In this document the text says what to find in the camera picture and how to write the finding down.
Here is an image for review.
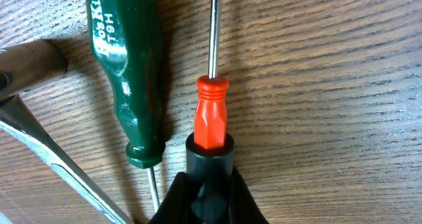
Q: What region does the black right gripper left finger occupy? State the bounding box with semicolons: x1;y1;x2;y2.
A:
148;172;189;224

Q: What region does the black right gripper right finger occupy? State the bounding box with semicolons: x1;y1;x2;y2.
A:
229;167;269;224

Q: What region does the black red handle screwdriver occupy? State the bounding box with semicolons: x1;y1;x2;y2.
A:
186;0;233;223

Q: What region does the green handle screwdriver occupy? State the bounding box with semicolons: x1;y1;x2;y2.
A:
86;0;165;210

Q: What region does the silver open-end wrench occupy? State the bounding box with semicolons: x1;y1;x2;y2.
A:
1;40;133;223

